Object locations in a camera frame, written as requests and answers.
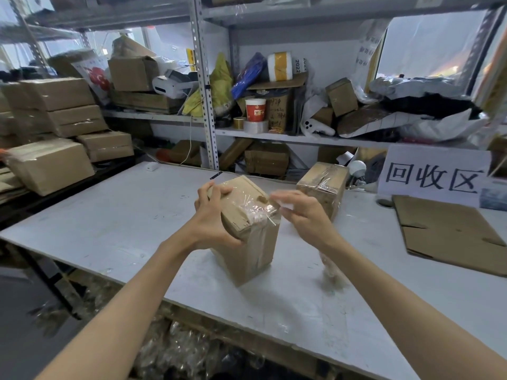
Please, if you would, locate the square open cardboard box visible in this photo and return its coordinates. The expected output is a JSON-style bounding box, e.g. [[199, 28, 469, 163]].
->
[[107, 55, 160, 92]]

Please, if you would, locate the white poly mailer bag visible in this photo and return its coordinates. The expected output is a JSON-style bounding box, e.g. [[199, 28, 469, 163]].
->
[[336, 108, 490, 144]]

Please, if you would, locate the crumpled clear tape wad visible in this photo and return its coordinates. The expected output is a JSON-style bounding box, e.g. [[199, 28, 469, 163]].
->
[[318, 248, 350, 290]]

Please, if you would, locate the flat cardboard box under printer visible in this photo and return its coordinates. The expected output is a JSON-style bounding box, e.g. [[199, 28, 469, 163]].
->
[[110, 88, 184, 115]]

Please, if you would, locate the cardboard box below shelf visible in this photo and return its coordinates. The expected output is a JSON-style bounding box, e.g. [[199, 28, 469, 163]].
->
[[244, 142, 290, 179]]

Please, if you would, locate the grey poly mailer bag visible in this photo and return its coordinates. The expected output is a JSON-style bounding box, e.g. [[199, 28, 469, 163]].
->
[[368, 74, 478, 100]]

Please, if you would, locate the long taped cardboard box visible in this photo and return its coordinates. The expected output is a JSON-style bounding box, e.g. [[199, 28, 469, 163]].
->
[[11, 104, 109, 138]]

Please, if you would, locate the white round lamp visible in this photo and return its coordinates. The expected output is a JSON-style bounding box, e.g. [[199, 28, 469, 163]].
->
[[347, 160, 368, 183]]

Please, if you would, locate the white sign with black characters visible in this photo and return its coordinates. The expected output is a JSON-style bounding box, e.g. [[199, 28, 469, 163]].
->
[[376, 144, 492, 208]]

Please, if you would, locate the person's right hand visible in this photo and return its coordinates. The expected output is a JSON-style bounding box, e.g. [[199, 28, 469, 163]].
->
[[269, 190, 338, 250]]

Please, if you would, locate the wide flat cardboard box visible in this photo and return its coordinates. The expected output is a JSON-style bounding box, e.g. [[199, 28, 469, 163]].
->
[[2, 77, 96, 112]]

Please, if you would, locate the slanted narrow cardboard box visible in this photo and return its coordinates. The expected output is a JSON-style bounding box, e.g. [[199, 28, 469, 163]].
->
[[219, 137, 254, 171]]

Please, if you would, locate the red and white paper cup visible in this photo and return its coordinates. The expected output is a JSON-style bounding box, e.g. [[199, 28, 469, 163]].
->
[[244, 97, 267, 123]]

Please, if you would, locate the small tilted cardboard box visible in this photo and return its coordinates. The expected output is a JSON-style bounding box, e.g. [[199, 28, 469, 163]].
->
[[325, 77, 359, 117]]

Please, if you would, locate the person's left forearm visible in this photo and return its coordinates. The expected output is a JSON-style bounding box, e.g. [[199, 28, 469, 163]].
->
[[35, 232, 203, 380]]

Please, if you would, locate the blue plastic bag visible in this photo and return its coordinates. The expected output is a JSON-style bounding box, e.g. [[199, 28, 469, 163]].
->
[[231, 52, 267, 100]]

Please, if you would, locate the black plastic bag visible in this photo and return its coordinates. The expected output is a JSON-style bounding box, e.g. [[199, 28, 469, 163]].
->
[[379, 92, 485, 120]]

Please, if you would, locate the cardboard box with handwriting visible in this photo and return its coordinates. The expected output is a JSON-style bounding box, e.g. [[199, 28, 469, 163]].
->
[[247, 73, 309, 135]]

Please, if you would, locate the white label printer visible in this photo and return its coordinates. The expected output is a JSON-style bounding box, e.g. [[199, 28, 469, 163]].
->
[[152, 69, 199, 98]]

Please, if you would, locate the yellow plastic bag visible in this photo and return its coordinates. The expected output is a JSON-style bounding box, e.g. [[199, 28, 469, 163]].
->
[[182, 53, 234, 119]]

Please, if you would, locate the grey metal shelving rack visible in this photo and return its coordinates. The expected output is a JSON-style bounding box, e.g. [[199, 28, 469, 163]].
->
[[0, 0, 507, 171]]

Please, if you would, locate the black metal table frame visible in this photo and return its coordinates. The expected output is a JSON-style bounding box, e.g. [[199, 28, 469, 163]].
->
[[16, 245, 90, 319]]

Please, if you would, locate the small tape-wrapped cardboard box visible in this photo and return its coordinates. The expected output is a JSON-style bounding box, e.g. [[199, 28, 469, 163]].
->
[[296, 161, 349, 223]]

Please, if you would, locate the clear packing tape strip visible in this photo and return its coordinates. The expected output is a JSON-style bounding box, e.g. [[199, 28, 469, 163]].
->
[[242, 193, 287, 227]]

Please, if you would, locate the hanging strip of white labels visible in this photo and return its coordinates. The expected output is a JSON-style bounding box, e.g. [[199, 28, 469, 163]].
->
[[354, 19, 387, 88]]

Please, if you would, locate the person's left hand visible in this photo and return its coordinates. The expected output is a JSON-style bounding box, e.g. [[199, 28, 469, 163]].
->
[[193, 180, 245, 250]]

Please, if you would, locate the flattened brown cardboard sheet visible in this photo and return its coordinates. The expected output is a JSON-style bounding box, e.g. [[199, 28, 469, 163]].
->
[[392, 194, 507, 278]]

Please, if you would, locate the large plastic-wrapped cardboard box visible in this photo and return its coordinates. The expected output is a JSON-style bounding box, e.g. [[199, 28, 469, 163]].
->
[[5, 138, 96, 197]]

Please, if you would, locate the person's right forearm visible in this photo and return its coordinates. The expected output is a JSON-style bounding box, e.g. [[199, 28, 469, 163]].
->
[[317, 230, 507, 380]]

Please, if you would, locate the small low cardboard box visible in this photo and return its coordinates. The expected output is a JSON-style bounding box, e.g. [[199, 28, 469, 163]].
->
[[76, 131, 135, 163]]

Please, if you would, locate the pile of clear plastic wrap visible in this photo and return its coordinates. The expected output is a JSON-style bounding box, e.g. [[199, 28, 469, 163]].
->
[[129, 310, 286, 380]]

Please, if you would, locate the taped brown cardboard box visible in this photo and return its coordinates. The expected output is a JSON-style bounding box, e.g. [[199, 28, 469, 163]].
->
[[208, 175, 283, 288]]

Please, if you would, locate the white bag with red print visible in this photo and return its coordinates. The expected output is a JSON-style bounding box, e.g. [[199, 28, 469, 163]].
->
[[80, 60, 112, 106]]

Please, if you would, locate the white plastic bag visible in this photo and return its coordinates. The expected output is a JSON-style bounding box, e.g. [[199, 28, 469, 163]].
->
[[300, 85, 338, 137]]

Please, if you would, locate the white and yellow tape roll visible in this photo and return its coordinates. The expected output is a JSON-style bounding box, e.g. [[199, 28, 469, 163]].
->
[[267, 51, 294, 82]]

